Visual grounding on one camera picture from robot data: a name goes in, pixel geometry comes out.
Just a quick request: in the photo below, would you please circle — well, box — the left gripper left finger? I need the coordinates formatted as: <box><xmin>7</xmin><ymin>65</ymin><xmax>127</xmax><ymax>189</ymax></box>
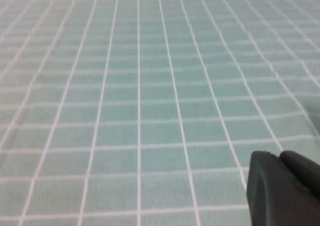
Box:
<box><xmin>246</xmin><ymin>150</ymin><xmax>320</xmax><ymax>226</ymax></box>

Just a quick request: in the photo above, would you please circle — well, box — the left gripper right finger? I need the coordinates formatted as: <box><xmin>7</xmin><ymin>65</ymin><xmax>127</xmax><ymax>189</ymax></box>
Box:
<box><xmin>279</xmin><ymin>150</ymin><xmax>320</xmax><ymax>199</ymax></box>

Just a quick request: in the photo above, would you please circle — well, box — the green white checked tablecloth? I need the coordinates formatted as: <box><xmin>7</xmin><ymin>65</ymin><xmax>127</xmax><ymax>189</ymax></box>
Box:
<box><xmin>0</xmin><ymin>0</ymin><xmax>320</xmax><ymax>226</ymax></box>

